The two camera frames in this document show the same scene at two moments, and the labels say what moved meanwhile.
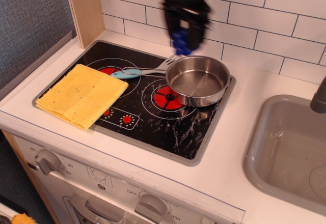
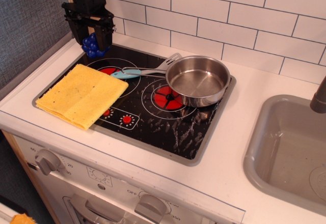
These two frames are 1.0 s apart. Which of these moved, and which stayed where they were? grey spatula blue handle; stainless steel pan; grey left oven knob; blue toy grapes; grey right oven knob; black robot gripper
Moved: blue toy grapes; black robot gripper
Stayed: grey left oven knob; stainless steel pan; grey spatula blue handle; grey right oven knob
